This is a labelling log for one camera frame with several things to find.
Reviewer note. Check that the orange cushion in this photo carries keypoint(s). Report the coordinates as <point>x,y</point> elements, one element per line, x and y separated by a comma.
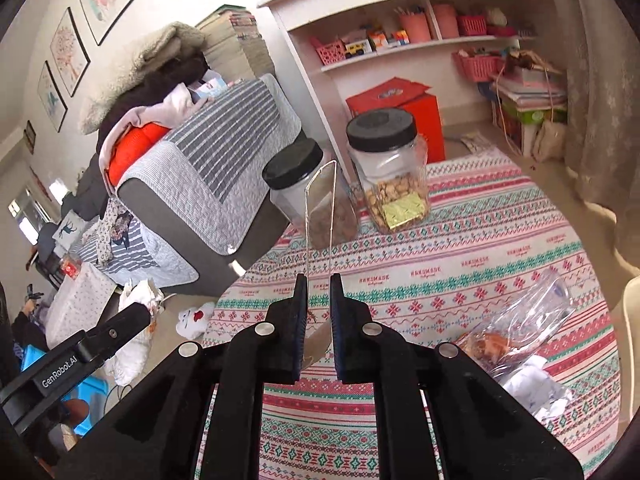
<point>130,147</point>

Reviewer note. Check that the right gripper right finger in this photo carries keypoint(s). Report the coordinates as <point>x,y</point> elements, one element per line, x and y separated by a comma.
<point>438,414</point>

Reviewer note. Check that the framed wall picture lower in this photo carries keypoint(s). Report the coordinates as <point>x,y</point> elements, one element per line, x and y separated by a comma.
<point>51,97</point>

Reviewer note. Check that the clear jar with pistachios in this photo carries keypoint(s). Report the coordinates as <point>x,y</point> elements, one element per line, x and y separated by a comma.
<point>390,159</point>

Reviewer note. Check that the pink storage basket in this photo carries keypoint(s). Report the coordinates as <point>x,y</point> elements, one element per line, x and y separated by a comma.
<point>477,68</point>

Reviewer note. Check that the floral lace curtain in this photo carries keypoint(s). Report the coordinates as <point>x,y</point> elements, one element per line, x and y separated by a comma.
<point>602,141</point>

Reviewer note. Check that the crumpled grey tissue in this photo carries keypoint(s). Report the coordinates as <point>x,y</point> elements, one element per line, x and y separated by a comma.
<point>533,387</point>

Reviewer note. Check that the white square trash bin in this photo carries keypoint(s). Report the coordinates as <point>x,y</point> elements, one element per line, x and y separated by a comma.
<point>628,346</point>

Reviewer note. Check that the white bookshelf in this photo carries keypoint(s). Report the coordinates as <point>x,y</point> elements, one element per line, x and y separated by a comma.
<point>342,48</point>

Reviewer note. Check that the clear jar with brown nuts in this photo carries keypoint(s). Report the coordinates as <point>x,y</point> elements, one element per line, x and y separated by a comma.
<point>287,174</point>

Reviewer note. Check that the framed wall picture middle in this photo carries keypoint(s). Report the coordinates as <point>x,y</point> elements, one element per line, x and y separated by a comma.
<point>68,52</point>

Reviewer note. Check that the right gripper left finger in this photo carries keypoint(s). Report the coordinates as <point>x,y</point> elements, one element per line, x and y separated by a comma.
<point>198,413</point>

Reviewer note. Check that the white ghost plush toy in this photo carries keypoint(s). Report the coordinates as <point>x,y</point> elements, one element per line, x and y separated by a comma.
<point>193,321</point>

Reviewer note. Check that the stack of books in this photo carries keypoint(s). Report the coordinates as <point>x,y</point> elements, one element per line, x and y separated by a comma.
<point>234,47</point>

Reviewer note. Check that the crushed clear plastic bottle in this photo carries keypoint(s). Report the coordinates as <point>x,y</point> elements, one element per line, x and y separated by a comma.
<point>508,338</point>

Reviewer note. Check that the red gift box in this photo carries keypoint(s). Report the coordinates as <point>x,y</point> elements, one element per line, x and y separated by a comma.
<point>414,98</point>

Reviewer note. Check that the patterned tablecloth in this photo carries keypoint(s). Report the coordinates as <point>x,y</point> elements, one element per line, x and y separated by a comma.
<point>489,235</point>

